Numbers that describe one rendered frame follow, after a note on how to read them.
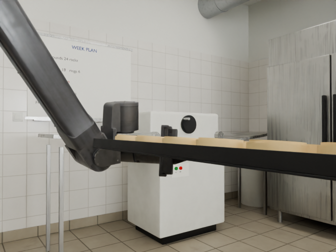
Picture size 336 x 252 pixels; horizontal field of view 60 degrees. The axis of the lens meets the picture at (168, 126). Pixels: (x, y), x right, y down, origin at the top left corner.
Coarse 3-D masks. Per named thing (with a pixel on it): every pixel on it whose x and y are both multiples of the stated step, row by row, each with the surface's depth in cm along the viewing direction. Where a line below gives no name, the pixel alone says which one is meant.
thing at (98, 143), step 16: (96, 144) 45; (112, 144) 40; (128, 144) 36; (144, 144) 33; (160, 144) 31; (176, 144) 29; (192, 160) 26; (208, 160) 25; (224, 160) 23; (240, 160) 22; (256, 160) 21; (272, 160) 20; (288, 160) 19; (304, 160) 18; (320, 160) 17; (304, 176) 18; (320, 176) 17
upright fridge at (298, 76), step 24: (288, 48) 309; (312, 48) 288; (288, 72) 304; (312, 72) 283; (288, 96) 304; (312, 96) 283; (288, 120) 304; (312, 120) 283; (288, 192) 303; (312, 192) 282; (312, 216) 282
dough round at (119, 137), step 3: (117, 135) 44; (120, 135) 43; (123, 135) 43; (126, 135) 43; (129, 135) 43; (132, 135) 43; (135, 135) 43; (117, 138) 43; (120, 138) 43; (123, 138) 43; (126, 138) 43; (129, 138) 42; (132, 138) 43
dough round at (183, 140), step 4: (164, 136) 34; (168, 136) 33; (172, 136) 33; (164, 140) 34; (168, 140) 33; (172, 140) 33; (176, 140) 32; (180, 140) 32; (184, 140) 32; (188, 140) 32; (192, 140) 33; (192, 144) 33
